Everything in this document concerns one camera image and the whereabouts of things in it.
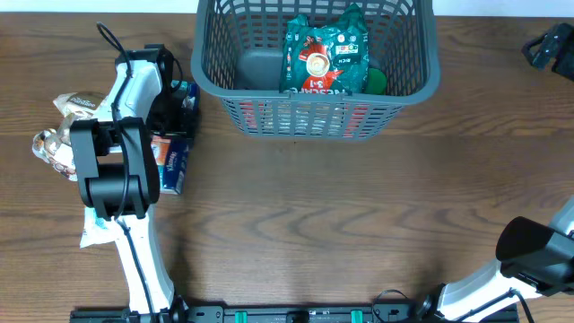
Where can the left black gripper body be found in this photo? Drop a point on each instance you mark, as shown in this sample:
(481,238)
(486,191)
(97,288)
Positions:
(164,117)

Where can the Kleenex tissue multipack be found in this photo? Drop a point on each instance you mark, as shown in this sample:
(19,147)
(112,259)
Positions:
(172,149)

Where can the orange spaghetti pasta packet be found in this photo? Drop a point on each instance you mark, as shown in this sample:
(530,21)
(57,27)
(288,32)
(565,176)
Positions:
(312,119)

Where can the Pantree cookie pouch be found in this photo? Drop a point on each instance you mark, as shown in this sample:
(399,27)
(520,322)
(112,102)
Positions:
(53,146)

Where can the small white-green sachet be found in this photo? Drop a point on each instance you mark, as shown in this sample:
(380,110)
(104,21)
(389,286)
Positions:
(96,230)

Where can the small green packet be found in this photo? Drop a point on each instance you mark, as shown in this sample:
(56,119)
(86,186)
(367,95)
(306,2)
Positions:
(376,82)

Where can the green Nescafe coffee bag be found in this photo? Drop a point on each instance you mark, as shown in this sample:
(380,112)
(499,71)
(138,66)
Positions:
(328,60)

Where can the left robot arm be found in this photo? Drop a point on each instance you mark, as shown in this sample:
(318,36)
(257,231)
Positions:
(119,180)

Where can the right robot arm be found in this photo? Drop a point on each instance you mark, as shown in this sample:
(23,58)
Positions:
(532,260)

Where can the grey plastic mesh basket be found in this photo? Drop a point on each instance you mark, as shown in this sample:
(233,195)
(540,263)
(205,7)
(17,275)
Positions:
(238,53)

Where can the black aluminium rail base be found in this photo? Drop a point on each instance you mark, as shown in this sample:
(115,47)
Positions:
(389,310)

